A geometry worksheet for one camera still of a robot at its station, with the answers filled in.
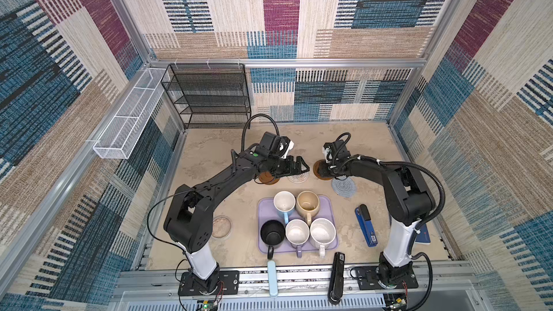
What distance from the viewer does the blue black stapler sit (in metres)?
0.81

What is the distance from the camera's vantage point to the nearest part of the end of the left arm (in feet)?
2.40

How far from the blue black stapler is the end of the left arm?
12.1 inches
